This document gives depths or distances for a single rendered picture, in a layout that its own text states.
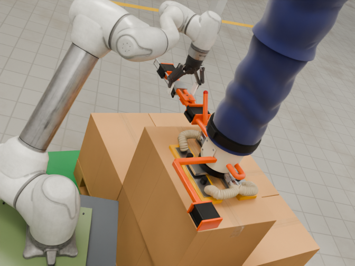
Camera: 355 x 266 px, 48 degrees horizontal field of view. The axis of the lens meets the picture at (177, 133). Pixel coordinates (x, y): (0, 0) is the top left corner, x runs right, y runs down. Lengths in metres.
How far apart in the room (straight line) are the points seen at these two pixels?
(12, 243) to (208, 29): 1.13
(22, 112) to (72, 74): 1.95
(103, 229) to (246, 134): 0.67
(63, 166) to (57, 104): 1.56
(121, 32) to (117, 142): 1.19
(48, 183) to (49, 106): 0.25
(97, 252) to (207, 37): 0.98
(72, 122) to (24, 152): 1.90
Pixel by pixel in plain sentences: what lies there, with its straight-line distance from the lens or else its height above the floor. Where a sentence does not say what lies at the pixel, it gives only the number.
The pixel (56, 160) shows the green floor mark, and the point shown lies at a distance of 2.93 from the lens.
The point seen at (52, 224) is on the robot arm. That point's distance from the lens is 1.36.
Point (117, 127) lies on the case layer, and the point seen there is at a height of 0.54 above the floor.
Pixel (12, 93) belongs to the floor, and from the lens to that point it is 3.47.
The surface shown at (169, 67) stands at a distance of 2.09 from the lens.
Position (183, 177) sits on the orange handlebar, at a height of 1.08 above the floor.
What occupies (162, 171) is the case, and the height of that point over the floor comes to 0.91.
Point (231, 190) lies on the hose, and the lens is 1.61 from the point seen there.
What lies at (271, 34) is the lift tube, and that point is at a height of 1.64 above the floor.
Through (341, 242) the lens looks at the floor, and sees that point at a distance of 3.56.
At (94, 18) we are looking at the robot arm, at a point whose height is 1.50.
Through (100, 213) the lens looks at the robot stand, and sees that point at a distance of 1.70.
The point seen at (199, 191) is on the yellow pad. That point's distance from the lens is 1.64.
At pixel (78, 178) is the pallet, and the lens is 2.77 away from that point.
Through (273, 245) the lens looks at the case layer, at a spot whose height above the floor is 0.54.
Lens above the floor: 2.04
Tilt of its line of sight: 35 degrees down
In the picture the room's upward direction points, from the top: 25 degrees clockwise
